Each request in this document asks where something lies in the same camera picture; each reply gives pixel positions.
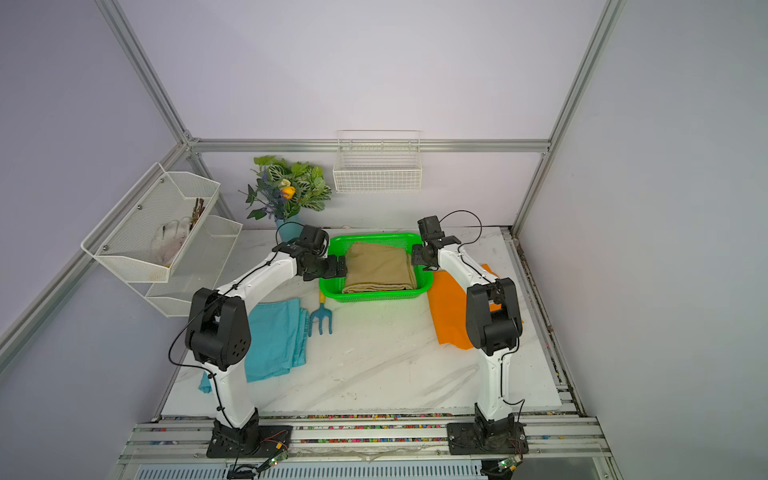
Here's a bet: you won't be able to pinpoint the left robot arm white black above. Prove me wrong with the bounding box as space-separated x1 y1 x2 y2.
185 225 347 450

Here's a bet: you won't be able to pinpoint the artificial flower bouquet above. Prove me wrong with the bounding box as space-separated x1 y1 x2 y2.
242 156 332 222

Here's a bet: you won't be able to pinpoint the teal vase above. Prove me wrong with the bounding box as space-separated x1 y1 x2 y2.
275 219 304 243

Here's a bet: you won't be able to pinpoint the white wire wall basket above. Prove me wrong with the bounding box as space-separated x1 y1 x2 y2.
333 130 423 194

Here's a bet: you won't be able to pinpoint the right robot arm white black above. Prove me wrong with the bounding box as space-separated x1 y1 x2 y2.
411 216 524 438

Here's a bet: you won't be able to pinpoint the khaki pants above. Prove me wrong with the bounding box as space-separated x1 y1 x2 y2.
342 242 417 294

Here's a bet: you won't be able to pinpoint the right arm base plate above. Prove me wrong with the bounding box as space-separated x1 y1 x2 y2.
446 422 529 456

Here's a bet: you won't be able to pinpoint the teal pants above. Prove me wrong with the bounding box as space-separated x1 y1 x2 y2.
198 298 311 395

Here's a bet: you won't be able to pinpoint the orange pants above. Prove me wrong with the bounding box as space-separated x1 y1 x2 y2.
428 262 523 356

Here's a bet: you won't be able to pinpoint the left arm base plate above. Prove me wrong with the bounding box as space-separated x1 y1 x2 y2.
206 423 293 459

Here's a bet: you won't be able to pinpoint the white mesh two-tier shelf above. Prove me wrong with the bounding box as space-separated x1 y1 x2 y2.
81 163 242 317

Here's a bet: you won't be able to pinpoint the clear glove in shelf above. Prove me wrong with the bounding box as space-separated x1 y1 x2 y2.
151 217 192 266

